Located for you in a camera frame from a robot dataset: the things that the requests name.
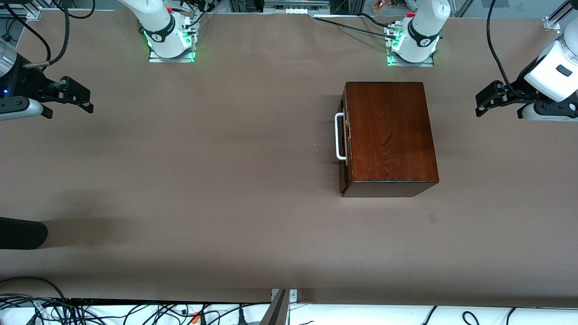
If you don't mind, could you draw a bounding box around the wooden drawer with white handle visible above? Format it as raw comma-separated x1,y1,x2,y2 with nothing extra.
335,100,352,179

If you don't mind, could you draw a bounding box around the dark brown wooden cabinet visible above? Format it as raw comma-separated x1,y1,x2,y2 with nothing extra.
340,81,440,198

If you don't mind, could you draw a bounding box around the black cylinder object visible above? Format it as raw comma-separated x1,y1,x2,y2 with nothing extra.
0,217,48,250

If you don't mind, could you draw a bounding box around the white power strip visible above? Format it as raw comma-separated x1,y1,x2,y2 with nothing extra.
263,0,331,15

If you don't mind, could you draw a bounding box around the white lower shelf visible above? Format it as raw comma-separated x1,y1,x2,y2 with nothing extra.
0,302,578,325

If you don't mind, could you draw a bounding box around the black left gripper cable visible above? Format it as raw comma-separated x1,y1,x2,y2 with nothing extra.
486,0,519,98

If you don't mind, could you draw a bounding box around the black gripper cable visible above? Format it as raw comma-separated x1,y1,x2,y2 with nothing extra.
0,0,71,69
486,0,519,98

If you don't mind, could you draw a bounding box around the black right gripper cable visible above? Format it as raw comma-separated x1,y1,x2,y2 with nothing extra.
0,0,71,69

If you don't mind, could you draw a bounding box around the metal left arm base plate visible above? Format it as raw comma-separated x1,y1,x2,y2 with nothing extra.
385,23,435,68

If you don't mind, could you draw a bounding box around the aluminium frame profile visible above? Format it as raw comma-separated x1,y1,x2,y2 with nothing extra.
0,5,42,20
543,0,578,31

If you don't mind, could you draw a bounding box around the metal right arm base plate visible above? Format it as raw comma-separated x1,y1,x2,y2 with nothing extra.
148,18,196,63

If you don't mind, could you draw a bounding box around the short black table cable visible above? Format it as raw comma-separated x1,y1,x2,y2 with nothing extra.
357,13,400,28

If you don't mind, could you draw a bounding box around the long black table cable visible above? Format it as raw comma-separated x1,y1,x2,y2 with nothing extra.
313,17,398,39

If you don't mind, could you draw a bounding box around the tangled black cable bundle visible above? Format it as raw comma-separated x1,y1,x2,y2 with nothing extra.
0,276,271,325

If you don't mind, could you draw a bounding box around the grey metal bracket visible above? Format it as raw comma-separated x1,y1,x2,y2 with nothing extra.
260,288,298,325

